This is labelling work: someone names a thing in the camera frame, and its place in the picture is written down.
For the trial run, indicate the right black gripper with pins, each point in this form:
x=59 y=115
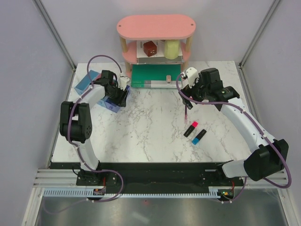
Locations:
x=190 y=92

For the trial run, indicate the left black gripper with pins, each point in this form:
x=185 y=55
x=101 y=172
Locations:
x=122 y=100

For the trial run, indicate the small pink white stapler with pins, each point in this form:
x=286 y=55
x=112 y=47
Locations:
x=168 y=79

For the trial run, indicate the four-compartment blue pink organizer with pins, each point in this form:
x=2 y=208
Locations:
x=87 y=80

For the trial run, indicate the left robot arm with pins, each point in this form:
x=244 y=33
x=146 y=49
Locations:
x=76 y=123

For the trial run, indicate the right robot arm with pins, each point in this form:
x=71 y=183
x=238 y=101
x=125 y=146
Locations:
x=268 y=155

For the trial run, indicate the dark red pink pen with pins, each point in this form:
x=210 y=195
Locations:
x=186 y=115

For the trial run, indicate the pink black highlighter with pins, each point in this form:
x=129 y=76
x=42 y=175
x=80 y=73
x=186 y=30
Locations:
x=190 y=129

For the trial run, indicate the green box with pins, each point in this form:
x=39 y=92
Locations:
x=154 y=76

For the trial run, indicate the blue black highlighter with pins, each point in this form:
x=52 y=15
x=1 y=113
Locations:
x=198 y=137

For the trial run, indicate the pale yellow cup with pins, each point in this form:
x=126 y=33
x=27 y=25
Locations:
x=171 y=49

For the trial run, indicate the brown cube box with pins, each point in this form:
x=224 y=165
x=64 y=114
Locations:
x=150 y=48

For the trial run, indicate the pink three-tier shelf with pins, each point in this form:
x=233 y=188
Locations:
x=132 y=29

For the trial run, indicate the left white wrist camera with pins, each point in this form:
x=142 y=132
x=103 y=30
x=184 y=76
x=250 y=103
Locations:
x=122 y=81

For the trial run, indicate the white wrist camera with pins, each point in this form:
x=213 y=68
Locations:
x=189 y=77
x=122 y=81

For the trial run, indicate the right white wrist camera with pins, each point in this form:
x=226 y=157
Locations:
x=189 y=77

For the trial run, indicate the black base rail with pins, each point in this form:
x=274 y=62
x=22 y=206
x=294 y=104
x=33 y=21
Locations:
x=160 y=176

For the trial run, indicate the white cable duct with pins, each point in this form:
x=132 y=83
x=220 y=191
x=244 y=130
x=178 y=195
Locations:
x=85 y=192

